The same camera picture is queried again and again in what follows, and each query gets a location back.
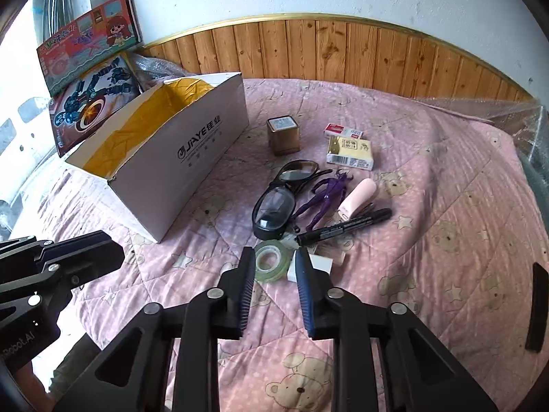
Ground clear tape roll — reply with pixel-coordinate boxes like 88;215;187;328
254;241;296;284

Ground purple action figure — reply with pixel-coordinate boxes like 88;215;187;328
293;169;354;230

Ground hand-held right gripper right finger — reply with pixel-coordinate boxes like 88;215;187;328
294;247;498;412

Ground pink stapler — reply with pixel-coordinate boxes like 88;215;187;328
336;178;378;221

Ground colourful cartoon toy box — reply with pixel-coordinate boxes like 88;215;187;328
36;0;143;97

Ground yellow white small box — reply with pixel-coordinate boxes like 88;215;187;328
326;136;375;171

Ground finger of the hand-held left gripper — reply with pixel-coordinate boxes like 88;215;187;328
36;230;125;284
0;236;44;267

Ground pale pink eraser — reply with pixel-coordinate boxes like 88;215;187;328
315;244;346;267

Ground white charger plug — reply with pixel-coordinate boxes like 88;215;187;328
287;252;334;284

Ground black marker pen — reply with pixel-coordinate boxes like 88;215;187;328
296;208;393;246

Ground pink bear print blanket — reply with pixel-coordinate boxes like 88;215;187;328
38;78;549;412

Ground dark sunglasses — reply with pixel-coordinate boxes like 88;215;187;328
274;160;333;192

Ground small red white box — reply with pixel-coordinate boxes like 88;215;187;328
324;123;364;140

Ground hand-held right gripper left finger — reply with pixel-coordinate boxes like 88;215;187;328
54;247;257;412

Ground clear bubble wrap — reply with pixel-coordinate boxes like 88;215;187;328
129;49;189;91

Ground white cardboard box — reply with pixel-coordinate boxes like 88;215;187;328
64;71;250;244

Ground black clear safety goggles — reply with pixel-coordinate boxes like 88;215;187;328
252;182;296;240

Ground grey pipe bundle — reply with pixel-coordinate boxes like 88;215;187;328
43;0;86;39

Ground robot print toy box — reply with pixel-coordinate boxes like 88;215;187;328
47;51;144;158

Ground clear plastic sheet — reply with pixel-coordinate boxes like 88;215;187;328
420;96;549;207

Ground small gold tin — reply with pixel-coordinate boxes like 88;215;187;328
266;114;300;156

